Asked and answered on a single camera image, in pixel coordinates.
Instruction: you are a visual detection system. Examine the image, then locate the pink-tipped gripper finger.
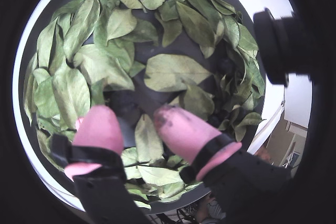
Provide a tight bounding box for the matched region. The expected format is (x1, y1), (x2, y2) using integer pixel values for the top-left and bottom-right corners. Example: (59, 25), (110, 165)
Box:
(153, 104), (292, 224)
(49, 104), (148, 224)

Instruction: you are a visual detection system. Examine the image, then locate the dark grey round bowl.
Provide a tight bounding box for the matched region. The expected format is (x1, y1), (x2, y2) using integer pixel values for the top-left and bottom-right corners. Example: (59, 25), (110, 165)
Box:
(18, 0), (267, 216)

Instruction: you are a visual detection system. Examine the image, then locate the large dried green leaf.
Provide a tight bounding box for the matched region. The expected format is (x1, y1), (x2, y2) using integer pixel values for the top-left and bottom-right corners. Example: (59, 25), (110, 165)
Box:
(144, 54), (212, 92)

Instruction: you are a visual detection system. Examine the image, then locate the brown cardboard box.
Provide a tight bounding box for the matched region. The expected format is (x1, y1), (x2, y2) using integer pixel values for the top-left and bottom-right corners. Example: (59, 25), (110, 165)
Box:
(267, 120), (308, 167)

